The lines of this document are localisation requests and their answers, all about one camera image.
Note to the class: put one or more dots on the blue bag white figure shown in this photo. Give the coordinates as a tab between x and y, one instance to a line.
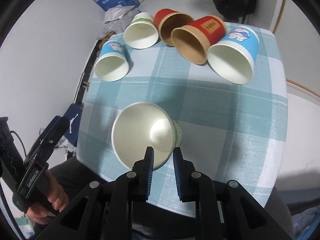
73	122

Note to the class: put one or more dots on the grey plastic bag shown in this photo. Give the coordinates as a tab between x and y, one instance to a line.
117	15

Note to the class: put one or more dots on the person's left hand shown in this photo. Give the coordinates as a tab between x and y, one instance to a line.
58	195

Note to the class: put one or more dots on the person's grey pants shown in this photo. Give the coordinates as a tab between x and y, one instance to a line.
75	175

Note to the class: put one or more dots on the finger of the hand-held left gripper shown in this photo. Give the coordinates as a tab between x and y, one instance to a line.
53	132

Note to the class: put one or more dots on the red paper cup yellow label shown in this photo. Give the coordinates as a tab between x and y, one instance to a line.
197	37

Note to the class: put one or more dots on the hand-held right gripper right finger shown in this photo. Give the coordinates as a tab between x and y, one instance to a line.
177	166

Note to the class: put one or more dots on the blue checked tablecloth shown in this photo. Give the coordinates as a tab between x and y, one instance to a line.
225	120

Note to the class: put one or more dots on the white green-print paper cup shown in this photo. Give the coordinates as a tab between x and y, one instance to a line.
140	132
141	33

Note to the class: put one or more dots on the large blue cartoon paper cup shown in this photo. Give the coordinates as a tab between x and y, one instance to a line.
233	55

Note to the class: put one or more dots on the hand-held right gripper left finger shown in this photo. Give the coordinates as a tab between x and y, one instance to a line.
150	166

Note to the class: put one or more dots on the plain red paper cup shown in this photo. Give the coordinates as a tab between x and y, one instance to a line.
167	20

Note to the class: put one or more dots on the small blue cartoon paper cup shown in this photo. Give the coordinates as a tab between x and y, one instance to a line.
112	63

